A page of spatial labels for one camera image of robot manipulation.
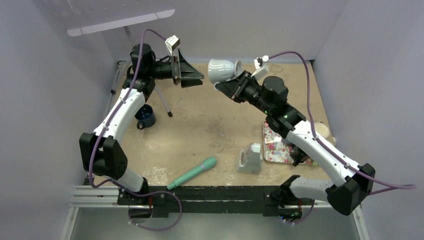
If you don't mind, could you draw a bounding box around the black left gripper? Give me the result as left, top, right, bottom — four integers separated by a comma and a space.
147, 49, 204, 89

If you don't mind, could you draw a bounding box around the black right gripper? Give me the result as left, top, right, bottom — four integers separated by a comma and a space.
216, 70, 273, 116

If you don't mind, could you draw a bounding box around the white footed mug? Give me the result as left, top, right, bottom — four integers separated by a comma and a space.
207, 59, 243, 91

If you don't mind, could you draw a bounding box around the dark blue mug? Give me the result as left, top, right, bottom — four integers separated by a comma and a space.
134, 104, 157, 130

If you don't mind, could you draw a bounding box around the cream mug black handle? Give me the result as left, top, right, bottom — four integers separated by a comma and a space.
314, 122, 331, 139

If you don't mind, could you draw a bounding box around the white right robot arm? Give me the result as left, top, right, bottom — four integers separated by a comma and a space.
211, 70, 376, 216

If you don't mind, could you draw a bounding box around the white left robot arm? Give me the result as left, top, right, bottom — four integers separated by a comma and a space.
79, 43, 204, 205

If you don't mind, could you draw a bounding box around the black mug on tray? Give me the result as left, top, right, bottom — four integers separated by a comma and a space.
290, 146, 308, 167

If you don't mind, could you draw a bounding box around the grey charging dock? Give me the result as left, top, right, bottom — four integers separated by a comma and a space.
235, 143, 264, 175

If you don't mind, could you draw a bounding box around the teal handheld massager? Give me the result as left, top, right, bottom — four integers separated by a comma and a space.
166, 157, 217, 190

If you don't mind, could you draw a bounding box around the floral tray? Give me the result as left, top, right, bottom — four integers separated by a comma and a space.
262, 121, 295, 165

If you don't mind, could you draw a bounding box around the overhead light panel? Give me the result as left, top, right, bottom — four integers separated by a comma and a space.
34, 0, 175, 37

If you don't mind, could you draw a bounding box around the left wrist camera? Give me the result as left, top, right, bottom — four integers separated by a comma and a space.
165, 35, 180, 56

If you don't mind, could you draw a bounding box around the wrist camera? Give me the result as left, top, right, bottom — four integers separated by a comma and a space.
252, 55, 270, 81
165, 35, 180, 56

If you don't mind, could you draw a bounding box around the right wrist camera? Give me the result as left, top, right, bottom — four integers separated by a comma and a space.
252, 55, 270, 81

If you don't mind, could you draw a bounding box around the camera tripod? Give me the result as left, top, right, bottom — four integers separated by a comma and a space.
104, 28, 166, 123

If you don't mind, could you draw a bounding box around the black mounting base rail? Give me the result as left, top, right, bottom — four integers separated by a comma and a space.
117, 185, 312, 219

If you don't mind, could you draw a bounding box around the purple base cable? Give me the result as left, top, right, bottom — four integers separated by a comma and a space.
127, 189, 183, 232

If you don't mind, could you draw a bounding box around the aluminium frame rail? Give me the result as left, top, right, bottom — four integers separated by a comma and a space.
59, 185, 370, 240

